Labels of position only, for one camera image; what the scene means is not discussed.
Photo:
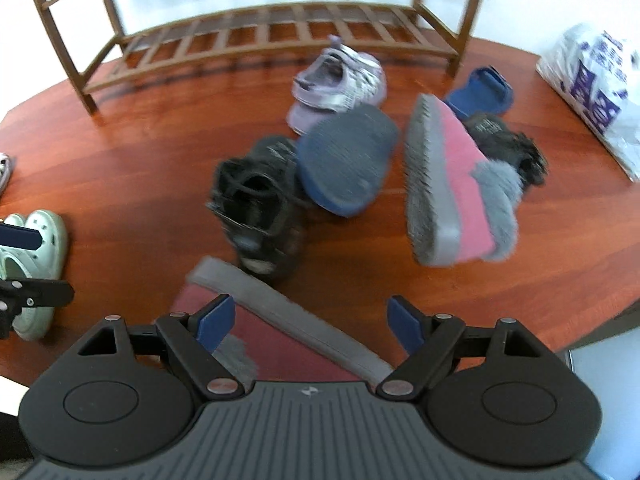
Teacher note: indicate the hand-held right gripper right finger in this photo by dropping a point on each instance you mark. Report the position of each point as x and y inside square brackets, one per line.
[402, 325]

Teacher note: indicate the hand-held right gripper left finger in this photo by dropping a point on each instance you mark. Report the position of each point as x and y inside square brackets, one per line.
[217, 322]

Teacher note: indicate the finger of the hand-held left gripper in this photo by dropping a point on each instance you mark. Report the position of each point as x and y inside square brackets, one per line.
[40, 292]
[20, 237]

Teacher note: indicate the pale green clog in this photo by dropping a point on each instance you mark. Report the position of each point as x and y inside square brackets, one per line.
[45, 260]
[11, 221]

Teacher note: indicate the pink grey fur slipper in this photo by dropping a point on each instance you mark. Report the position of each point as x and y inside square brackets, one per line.
[450, 175]
[280, 340]

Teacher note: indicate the purple mesh sneaker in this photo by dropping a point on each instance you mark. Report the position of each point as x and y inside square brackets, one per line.
[340, 85]
[4, 172]

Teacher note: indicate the black lace sandal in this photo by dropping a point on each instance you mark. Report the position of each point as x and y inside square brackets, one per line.
[260, 210]

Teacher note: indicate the blue rubber slide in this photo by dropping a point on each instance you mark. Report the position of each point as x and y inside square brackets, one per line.
[345, 160]
[480, 92]

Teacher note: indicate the black leather boot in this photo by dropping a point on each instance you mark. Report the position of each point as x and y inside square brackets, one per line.
[505, 142]

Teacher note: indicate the brown wooden shoe rack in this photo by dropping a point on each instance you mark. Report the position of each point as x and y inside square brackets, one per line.
[325, 8]

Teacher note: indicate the white plastic bag purple print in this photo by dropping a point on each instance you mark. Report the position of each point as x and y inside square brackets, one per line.
[595, 85]

